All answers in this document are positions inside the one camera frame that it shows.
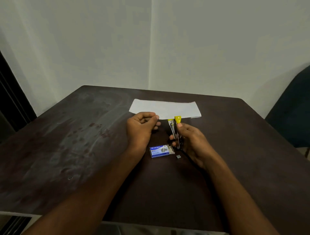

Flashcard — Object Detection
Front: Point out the person's left forearm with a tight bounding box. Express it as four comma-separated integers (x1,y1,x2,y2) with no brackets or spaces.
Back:
22,148,146,235

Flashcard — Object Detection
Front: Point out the person's left hand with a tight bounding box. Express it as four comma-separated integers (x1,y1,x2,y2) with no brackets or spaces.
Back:
126,112,161,152

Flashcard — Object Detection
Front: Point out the blue staple box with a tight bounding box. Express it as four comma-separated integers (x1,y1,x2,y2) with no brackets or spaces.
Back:
149,144,175,158

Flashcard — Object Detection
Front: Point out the person's right hand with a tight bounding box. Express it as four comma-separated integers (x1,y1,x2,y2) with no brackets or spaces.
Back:
169,123,215,170

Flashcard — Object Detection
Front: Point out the person's right forearm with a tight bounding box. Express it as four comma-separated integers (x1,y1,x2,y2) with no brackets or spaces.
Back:
203,157,281,235

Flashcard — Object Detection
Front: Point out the white paper sheet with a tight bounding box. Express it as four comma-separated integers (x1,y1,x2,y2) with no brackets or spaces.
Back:
129,99,202,120

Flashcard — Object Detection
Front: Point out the dark chair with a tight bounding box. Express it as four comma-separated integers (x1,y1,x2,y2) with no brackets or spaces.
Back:
264,65,310,159

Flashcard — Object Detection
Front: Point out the dark door frame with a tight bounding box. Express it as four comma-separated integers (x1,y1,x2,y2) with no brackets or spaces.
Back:
0,50,37,143

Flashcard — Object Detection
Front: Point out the yellow metal stapler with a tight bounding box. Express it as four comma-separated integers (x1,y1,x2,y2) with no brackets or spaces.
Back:
168,116,184,149

